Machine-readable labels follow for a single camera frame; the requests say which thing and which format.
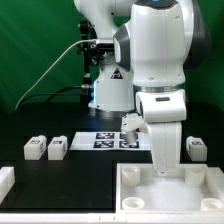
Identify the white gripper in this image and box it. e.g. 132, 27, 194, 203
136, 91, 187, 173

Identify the white square tabletop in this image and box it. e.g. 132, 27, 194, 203
116, 163, 224, 213

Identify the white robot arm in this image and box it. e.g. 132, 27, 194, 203
73, 0, 208, 174

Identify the white sheet with markers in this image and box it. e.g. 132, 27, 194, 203
70, 132, 150, 151

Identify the white obstacle bar left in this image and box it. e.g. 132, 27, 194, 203
0, 167, 15, 204

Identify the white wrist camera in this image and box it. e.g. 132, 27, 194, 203
121, 113, 147, 144

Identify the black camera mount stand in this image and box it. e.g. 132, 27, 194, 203
77, 20, 114, 102

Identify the grey camera cable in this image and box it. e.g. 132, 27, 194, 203
14, 39, 98, 111

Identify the black power cable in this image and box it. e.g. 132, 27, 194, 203
14, 84, 94, 111

